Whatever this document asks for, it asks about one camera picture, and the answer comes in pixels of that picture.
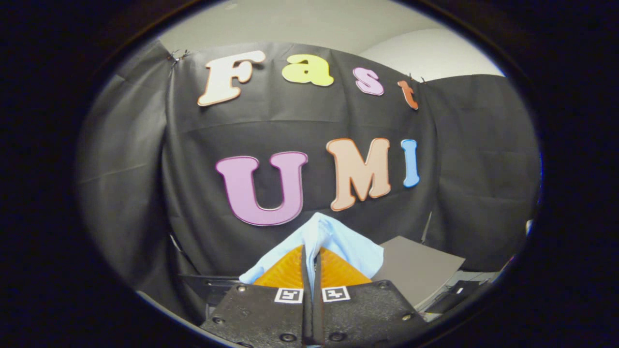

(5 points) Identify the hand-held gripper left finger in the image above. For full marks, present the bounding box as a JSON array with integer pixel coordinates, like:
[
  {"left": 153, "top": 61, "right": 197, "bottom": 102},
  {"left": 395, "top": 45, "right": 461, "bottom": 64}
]
[{"left": 201, "top": 245, "right": 310, "bottom": 347}]

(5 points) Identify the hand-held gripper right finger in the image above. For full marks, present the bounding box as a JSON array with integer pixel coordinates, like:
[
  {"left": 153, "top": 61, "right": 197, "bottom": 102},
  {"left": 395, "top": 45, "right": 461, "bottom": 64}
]
[{"left": 312, "top": 246, "right": 429, "bottom": 347}]

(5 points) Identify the light blue cloth garment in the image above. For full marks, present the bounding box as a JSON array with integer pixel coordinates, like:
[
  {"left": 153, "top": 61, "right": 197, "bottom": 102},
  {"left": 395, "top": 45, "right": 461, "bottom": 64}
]
[{"left": 239, "top": 212, "right": 384, "bottom": 296}]

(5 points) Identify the beige cabinet with dark top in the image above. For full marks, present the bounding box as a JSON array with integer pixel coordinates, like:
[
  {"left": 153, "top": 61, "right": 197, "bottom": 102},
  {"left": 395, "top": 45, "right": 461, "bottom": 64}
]
[{"left": 371, "top": 236, "right": 466, "bottom": 311}]

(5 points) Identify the black flat floor object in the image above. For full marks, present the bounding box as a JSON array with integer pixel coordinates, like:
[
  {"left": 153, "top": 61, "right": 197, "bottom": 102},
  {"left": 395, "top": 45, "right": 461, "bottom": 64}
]
[{"left": 425, "top": 280, "right": 480, "bottom": 315}]

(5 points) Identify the black backdrop cloth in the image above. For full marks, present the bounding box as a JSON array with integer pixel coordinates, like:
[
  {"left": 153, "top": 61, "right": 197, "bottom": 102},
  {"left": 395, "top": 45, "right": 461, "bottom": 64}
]
[{"left": 77, "top": 39, "right": 541, "bottom": 325}]

